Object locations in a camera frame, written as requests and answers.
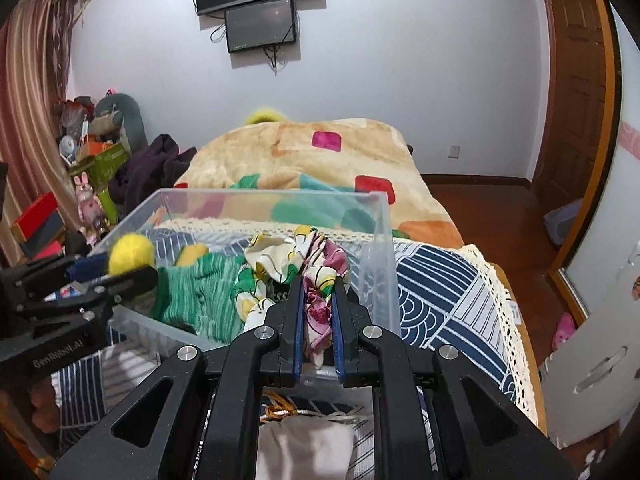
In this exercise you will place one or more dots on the grey green plush toy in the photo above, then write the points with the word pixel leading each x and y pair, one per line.
pixel 118 115

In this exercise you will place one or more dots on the white suitcase with stickers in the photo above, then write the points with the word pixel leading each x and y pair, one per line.
pixel 592 380

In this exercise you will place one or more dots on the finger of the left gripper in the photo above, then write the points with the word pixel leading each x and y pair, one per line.
pixel 37 279
pixel 96 304

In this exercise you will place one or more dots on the floral patterned cloth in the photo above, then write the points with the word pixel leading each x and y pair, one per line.
pixel 272 263

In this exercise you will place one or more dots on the green cardboard box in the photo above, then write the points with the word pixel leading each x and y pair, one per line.
pixel 101 168

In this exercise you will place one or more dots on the yellow plush item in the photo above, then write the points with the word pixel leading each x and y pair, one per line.
pixel 263 115

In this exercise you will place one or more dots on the pink rabbit toy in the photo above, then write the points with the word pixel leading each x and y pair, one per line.
pixel 90 210

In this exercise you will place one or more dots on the wall power outlet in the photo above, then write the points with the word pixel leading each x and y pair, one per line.
pixel 454 151

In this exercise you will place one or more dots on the orange fleece blanket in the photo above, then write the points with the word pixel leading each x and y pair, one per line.
pixel 349 155

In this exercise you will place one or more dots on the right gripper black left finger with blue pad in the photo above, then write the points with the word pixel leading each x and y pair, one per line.
pixel 197 415

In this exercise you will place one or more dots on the striped red gold curtain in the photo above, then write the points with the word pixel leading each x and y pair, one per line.
pixel 35 64

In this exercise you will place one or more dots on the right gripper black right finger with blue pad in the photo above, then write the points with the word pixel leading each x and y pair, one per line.
pixel 436 415

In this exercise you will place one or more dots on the yellow sponge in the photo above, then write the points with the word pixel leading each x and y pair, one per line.
pixel 190 254

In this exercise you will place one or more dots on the blue white patterned tablecloth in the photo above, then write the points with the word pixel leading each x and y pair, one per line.
pixel 445 297

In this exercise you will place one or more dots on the green knitted cloth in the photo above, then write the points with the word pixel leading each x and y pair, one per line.
pixel 200 298

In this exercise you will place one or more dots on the clear plastic storage box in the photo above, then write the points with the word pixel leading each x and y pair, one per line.
pixel 227 220

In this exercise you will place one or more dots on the yellow fuzzy ball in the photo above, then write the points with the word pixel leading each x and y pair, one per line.
pixel 129 253

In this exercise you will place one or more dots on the wooden door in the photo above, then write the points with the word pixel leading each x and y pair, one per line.
pixel 583 104

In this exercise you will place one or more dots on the small wall monitor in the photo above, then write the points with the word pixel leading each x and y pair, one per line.
pixel 263 24

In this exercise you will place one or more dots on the red box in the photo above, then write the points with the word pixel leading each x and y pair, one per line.
pixel 39 226

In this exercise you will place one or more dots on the dark purple blanket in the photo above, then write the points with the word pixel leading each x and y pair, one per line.
pixel 160 165

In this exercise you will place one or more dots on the white drawstring pouch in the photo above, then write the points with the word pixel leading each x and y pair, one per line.
pixel 303 443

